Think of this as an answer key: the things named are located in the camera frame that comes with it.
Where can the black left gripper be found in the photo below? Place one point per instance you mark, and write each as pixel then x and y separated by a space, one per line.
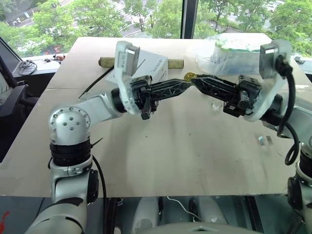
pixel 142 93

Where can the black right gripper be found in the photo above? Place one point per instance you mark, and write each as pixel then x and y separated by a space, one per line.
pixel 247 93

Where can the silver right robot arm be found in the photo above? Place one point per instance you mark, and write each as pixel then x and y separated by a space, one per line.
pixel 302 117

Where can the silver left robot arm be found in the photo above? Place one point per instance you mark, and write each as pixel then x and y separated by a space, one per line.
pixel 68 122

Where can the white box with slot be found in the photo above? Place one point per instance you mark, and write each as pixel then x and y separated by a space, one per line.
pixel 153 68

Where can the small clear plastic piece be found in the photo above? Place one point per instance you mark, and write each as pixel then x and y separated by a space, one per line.
pixel 261 140
pixel 215 105

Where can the gold coin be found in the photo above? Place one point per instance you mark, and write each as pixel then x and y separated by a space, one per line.
pixel 189 76

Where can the brown cardboard tube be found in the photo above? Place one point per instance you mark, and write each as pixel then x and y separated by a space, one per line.
pixel 175 63

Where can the clear plastic bag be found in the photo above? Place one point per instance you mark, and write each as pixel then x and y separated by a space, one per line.
pixel 229 61

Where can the thin black strip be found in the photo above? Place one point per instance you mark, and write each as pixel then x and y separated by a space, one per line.
pixel 97 81

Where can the black zip tie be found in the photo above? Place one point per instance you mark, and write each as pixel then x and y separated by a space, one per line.
pixel 96 142

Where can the white rounded leg shell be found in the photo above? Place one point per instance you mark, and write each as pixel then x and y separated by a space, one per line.
pixel 146 212
pixel 209 210

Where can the grey robot torso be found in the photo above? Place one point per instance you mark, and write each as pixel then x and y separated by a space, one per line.
pixel 185 229

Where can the black chair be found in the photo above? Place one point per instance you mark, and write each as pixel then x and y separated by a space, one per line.
pixel 12 97

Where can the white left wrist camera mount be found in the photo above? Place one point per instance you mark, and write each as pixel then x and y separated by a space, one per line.
pixel 123 61

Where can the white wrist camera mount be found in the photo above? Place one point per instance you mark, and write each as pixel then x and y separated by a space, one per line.
pixel 270 63
pixel 123 61

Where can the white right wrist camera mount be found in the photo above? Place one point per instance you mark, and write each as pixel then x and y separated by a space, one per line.
pixel 270 63

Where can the black window frame post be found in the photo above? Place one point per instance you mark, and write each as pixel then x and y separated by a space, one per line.
pixel 190 17

